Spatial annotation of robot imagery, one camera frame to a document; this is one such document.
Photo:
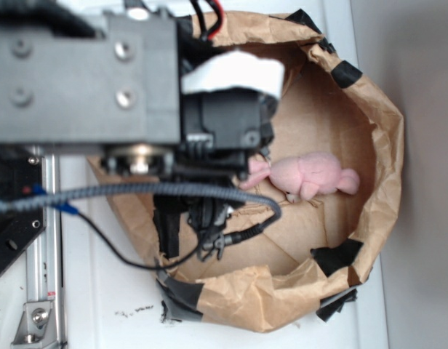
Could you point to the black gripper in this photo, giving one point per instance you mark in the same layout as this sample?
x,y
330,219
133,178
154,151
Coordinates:
x,y
202,214

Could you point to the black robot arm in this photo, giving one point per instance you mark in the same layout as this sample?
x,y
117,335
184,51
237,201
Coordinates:
x,y
150,100

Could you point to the pink plush bunny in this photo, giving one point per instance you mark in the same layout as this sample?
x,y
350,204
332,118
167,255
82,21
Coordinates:
x,y
301,178

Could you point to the brown paper bag bin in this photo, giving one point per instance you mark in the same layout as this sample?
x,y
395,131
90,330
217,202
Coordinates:
x,y
316,256

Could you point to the aluminium extrusion rail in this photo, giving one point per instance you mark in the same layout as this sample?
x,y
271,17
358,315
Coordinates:
x,y
44,267

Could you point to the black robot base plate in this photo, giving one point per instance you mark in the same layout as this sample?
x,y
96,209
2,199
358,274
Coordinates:
x,y
19,172

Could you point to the metal corner bracket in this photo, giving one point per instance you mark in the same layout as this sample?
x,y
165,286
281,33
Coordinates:
x,y
37,327

